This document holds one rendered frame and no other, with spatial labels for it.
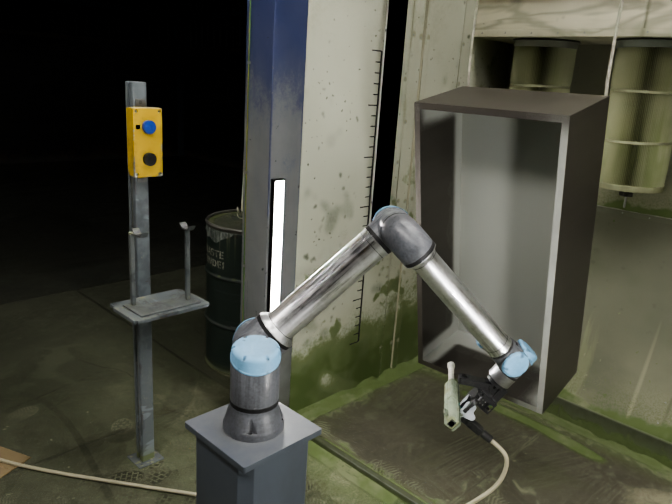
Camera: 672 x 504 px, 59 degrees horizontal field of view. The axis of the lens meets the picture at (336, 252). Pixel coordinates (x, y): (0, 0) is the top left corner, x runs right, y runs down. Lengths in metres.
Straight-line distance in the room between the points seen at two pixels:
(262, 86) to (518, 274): 1.37
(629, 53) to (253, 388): 2.39
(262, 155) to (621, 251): 2.06
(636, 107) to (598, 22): 0.45
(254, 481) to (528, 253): 1.51
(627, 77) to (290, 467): 2.39
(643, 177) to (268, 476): 2.31
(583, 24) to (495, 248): 1.23
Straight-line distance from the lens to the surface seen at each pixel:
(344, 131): 2.83
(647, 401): 3.36
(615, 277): 3.57
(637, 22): 3.26
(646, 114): 3.29
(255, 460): 1.81
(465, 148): 2.70
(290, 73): 2.58
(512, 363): 2.02
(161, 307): 2.43
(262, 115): 2.57
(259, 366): 1.78
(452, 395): 2.35
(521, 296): 2.81
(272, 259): 2.63
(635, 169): 3.28
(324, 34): 2.71
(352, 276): 1.91
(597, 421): 3.40
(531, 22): 3.47
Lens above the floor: 1.69
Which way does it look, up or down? 16 degrees down
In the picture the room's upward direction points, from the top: 4 degrees clockwise
